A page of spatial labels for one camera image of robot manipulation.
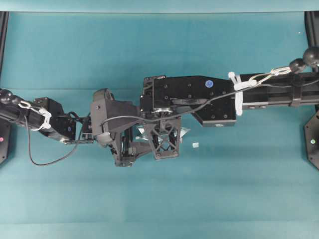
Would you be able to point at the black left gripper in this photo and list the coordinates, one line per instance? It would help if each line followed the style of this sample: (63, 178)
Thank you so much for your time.
(109, 119)

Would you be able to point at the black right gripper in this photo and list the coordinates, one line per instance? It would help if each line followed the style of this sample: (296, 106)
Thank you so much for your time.
(157, 107)

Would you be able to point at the silver zip bag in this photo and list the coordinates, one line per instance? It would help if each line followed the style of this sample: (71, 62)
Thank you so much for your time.
(144, 135)

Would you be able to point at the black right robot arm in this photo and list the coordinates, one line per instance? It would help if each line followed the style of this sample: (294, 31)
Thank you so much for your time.
(218, 102)

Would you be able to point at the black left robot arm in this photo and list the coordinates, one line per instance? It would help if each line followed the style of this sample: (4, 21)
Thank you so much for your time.
(47, 116)

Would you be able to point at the teal table cloth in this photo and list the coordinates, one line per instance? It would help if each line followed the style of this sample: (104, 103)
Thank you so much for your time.
(249, 181)

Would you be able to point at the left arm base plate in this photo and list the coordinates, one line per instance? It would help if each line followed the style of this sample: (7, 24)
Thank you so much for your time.
(5, 130)

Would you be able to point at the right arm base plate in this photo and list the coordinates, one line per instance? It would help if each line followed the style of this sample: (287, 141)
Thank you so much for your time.
(311, 130)

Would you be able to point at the left black frame rail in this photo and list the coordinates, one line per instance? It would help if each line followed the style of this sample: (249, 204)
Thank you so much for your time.
(4, 15)

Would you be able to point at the black frame rail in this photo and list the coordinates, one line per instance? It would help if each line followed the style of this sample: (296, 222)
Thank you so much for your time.
(4, 15)
(312, 27)

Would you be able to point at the right black frame rail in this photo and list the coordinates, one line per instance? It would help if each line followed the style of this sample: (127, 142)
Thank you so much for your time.
(312, 27)

